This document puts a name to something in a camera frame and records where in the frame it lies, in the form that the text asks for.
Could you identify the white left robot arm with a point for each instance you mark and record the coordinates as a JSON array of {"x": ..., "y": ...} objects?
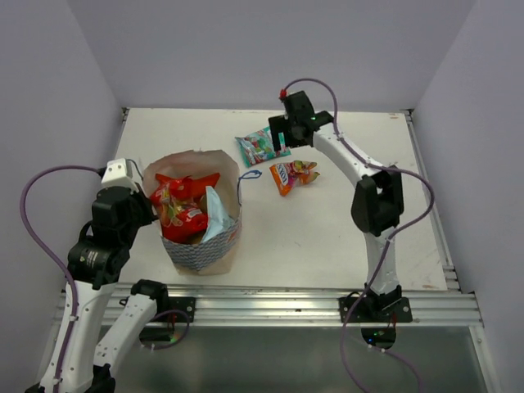
[{"x": 84, "y": 360}]

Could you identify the aluminium front mounting rail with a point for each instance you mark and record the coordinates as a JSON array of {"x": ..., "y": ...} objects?
[{"x": 317, "y": 308}]

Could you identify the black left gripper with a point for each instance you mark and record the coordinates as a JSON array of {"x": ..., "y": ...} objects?
[{"x": 142, "y": 197}]

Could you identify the red chips bag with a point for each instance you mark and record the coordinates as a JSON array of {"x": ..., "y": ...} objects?
[{"x": 182, "y": 189}]

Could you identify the colourful twisted candy packet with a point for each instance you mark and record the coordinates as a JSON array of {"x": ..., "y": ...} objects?
[{"x": 288, "y": 175}]

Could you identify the aluminium table edge rail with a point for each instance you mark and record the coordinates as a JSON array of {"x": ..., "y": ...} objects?
[{"x": 449, "y": 270}]

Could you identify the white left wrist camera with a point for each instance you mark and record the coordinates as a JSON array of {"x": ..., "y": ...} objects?
[{"x": 118, "y": 173}]

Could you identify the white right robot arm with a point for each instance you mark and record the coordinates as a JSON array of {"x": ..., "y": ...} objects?
[{"x": 377, "y": 205}]

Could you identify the green candy packet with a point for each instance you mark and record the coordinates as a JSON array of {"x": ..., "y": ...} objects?
[{"x": 257, "y": 147}]

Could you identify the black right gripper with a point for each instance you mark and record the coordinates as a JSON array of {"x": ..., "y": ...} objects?
[{"x": 280, "y": 124}]

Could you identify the red fruit candy packet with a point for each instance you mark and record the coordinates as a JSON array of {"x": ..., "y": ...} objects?
[{"x": 180, "y": 220}]

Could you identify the blue cassava chips bag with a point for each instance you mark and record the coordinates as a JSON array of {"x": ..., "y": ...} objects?
[{"x": 218, "y": 218}]

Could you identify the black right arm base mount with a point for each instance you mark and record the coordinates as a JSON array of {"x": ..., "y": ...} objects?
[{"x": 384, "y": 312}]

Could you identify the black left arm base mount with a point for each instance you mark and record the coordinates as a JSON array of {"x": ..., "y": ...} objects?
[{"x": 170, "y": 326}]

